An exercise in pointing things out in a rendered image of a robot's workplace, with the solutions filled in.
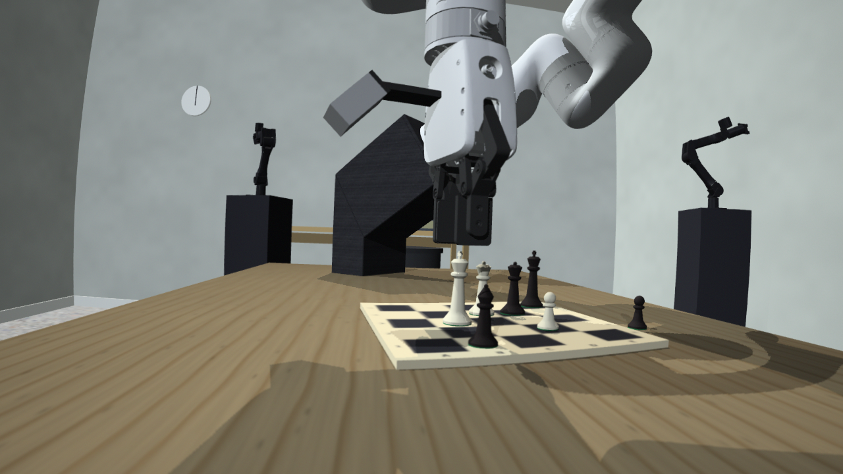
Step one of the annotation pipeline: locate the white pawn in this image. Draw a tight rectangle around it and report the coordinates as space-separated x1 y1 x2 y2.
537 292 559 330

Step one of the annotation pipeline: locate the chessboard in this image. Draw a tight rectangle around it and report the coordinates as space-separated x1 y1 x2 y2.
360 302 669 370

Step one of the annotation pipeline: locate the white chess king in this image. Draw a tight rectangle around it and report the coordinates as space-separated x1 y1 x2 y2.
443 251 472 327

